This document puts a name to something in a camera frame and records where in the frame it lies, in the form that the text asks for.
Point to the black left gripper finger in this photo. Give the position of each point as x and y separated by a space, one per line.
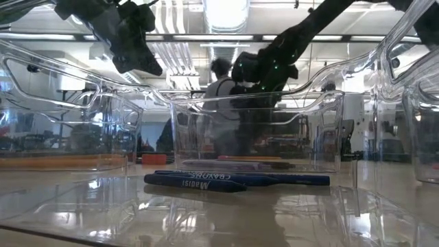
137 63

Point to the clear plastic bin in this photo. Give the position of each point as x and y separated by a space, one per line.
308 212
51 137
308 137
425 154

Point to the dark blue crayon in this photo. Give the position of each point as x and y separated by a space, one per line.
260 180
308 179
161 180

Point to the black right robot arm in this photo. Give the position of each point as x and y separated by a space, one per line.
308 27

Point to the person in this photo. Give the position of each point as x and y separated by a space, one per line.
221 89

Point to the silver ventilation duct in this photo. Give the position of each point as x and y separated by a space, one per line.
226 17

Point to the black ceiling light rail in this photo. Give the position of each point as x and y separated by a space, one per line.
205 37

